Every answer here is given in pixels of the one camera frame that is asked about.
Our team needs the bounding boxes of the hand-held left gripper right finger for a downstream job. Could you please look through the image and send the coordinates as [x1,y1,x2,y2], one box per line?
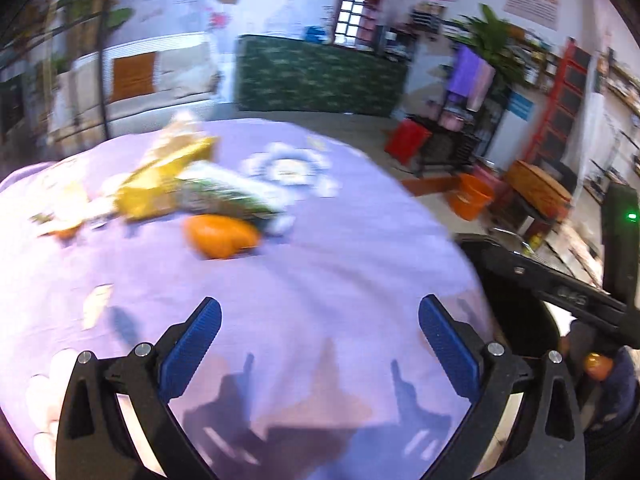
[419,294,586,480]

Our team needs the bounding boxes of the orange bucket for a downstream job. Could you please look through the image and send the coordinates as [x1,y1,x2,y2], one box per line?
[447,174,496,221]

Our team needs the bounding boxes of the green and white packet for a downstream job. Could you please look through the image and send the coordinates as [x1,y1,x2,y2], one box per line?
[180,160,296,233]

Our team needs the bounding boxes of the red telephone booth cabinet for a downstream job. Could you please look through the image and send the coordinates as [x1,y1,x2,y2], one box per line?
[332,0,390,51]

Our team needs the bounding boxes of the green patterned counter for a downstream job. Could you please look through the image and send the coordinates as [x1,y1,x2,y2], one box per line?
[235,35,408,118]

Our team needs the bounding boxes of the small wall shelf with bottles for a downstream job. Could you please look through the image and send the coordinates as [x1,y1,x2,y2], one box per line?
[412,2,446,36]

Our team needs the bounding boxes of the person's right hand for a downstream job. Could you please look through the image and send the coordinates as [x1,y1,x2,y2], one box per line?
[582,351,615,382]

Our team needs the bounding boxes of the large wall poster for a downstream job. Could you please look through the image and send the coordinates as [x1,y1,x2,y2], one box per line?
[115,0,351,61]

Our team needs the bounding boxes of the wooden stool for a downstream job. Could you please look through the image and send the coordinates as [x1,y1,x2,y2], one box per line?
[502,160,573,226]

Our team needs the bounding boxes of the person's right forearm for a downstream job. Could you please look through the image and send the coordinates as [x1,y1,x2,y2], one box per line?
[600,347,640,441]

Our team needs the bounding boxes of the potted green plant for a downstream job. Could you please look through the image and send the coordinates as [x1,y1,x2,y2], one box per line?
[447,4,526,86]

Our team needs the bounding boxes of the pink towel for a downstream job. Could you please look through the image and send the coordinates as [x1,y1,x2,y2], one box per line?
[467,62,497,112]

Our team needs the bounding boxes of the black metal rack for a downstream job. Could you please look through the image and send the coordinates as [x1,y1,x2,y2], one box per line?
[415,85,506,177]

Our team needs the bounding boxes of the white sofa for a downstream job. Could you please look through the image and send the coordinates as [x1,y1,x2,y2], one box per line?
[50,35,223,136]

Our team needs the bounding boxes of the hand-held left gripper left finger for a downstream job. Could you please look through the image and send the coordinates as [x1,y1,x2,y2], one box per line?
[55,296,223,480]

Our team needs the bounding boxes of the purple towel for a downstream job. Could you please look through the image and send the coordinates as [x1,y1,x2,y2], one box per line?
[447,45,482,97]

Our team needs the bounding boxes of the red ladder shelf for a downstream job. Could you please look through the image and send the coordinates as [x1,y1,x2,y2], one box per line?
[522,37,592,162]

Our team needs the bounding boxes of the orange cushion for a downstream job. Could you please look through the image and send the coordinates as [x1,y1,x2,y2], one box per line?
[111,52,156,103]

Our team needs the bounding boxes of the yellow packet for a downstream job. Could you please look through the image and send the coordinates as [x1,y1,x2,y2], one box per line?
[115,110,218,221]

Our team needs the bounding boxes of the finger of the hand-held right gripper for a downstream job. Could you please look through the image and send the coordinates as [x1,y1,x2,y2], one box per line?
[487,242,629,334]

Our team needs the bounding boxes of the black box on counter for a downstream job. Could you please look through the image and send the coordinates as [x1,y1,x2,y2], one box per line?
[382,27,416,61]

